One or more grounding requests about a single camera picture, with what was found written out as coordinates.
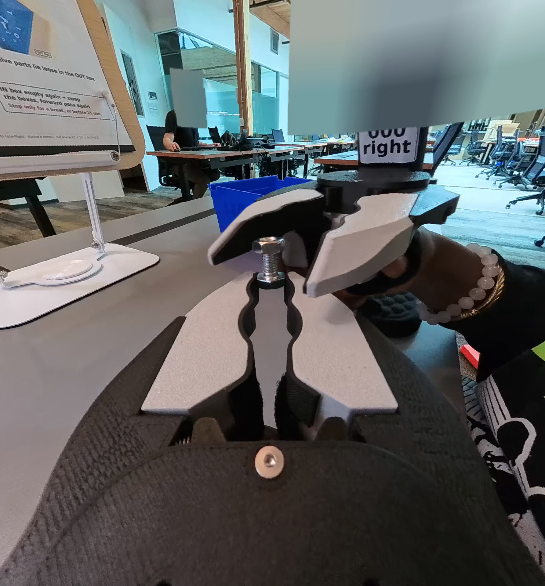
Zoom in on short steel hex bolt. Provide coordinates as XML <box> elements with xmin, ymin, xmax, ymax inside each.
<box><xmin>255</xmin><ymin>252</ymin><xmax>287</xmax><ymax>290</ymax></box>

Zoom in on black white patterned pants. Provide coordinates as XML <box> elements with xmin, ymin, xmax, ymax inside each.
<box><xmin>462</xmin><ymin>375</ymin><xmax>545</xmax><ymax>577</ymax></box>

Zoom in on white poster stand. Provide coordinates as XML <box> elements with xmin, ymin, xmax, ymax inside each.
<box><xmin>0</xmin><ymin>172</ymin><xmax>160</xmax><ymax>329</ymax></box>

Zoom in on instruction poster on tan board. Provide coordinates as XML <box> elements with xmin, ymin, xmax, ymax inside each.
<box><xmin>0</xmin><ymin>0</ymin><xmax>147</xmax><ymax>183</ymax></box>

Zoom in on black framed instruction sign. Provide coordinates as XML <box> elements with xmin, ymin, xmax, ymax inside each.
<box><xmin>430</xmin><ymin>121</ymin><xmax>465</xmax><ymax>178</ymax></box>

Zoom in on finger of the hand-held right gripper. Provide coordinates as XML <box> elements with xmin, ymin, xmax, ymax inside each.
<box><xmin>303</xmin><ymin>194</ymin><xmax>420</xmax><ymax>298</ymax></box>
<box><xmin>207</xmin><ymin>188</ymin><xmax>324</xmax><ymax>266</ymax></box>

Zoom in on black honeycomb wrist rest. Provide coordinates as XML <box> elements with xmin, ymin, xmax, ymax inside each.
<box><xmin>359</xmin><ymin>293</ymin><xmax>423</xmax><ymax>338</ymax></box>

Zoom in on wood-topped office desk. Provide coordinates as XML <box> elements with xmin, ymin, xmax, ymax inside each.
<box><xmin>146</xmin><ymin>146</ymin><xmax>292</xmax><ymax>202</ymax></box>
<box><xmin>314</xmin><ymin>150</ymin><xmax>434</xmax><ymax>174</ymax></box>

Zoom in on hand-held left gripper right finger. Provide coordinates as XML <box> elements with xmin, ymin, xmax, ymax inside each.
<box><xmin>276</xmin><ymin>272</ymin><xmax>399</xmax><ymax>440</ymax></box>

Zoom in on blue plastic bin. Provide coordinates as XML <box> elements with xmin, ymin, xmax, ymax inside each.
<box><xmin>207</xmin><ymin>175</ymin><xmax>320</xmax><ymax>234</ymax></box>

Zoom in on person's right forearm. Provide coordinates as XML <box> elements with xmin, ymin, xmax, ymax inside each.
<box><xmin>437</xmin><ymin>249</ymin><xmax>545</xmax><ymax>383</ymax></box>

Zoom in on black angled table legs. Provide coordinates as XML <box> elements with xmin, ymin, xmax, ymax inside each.
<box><xmin>0</xmin><ymin>179</ymin><xmax>57</xmax><ymax>239</ymax></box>

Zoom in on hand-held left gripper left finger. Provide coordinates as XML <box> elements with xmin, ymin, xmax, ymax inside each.
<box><xmin>140</xmin><ymin>271</ymin><xmax>264</xmax><ymax>433</ymax></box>

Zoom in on person's right hand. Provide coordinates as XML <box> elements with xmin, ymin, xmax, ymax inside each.
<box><xmin>336</xmin><ymin>228</ymin><xmax>487</xmax><ymax>312</ymax></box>

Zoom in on gold bracelet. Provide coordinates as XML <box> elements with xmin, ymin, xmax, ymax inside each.
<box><xmin>456</xmin><ymin>270</ymin><xmax>506</xmax><ymax>321</ymax></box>

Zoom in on row of black office chairs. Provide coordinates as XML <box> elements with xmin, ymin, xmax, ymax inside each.
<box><xmin>442</xmin><ymin>117</ymin><xmax>545</xmax><ymax>248</ymax></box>

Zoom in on white bead bracelet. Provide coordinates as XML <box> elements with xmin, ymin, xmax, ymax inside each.
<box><xmin>416</xmin><ymin>243</ymin><xmax>502</xmax><ymax>326</ymax></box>

